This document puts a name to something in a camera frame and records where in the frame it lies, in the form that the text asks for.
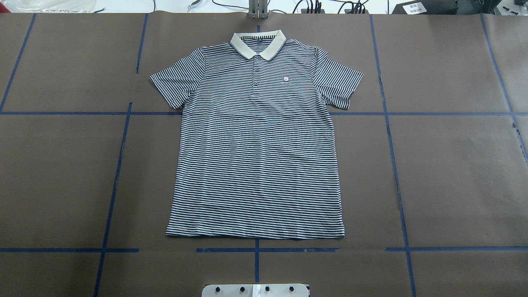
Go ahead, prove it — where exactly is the aluminium frame post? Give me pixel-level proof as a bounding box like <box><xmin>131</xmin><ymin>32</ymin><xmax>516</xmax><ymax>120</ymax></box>
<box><xmin>247</xmin><ymin>0</ymin><xmax>269</xmax><ymax>19</ymax></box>

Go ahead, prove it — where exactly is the brown paper table cover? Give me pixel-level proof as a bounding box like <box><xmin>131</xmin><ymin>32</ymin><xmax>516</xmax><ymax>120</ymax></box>
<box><xmin>1</xmin><ymin>12</ymin><xmax>527</xmax><ymax>297</ymax></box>

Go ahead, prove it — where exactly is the black box with label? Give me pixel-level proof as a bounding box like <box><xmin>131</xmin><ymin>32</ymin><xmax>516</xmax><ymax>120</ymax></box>
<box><xmin>391</xmin><ymin>0</ymin><xmax>483</xmax><ymax>15</ymax></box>

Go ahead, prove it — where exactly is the navy white striped polo shirt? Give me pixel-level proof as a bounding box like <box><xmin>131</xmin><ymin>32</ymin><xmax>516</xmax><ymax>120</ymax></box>
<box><xmin>149</xmin><ymin>30</ymin><xmax>363</xmax><ymax>240</ymax></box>

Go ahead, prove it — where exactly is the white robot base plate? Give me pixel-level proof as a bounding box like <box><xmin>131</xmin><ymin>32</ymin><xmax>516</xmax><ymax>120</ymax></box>
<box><xmin>201</xmin><ymin>283</ymin><xmax>311</xmax><ymax>297</ymax></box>

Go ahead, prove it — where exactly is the clear plastic bag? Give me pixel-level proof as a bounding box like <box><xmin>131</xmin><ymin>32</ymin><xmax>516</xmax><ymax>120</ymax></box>
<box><xmin>1</xmin><ymin>0</ymin><xmax>97</xmax><ymax>13</ymax></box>

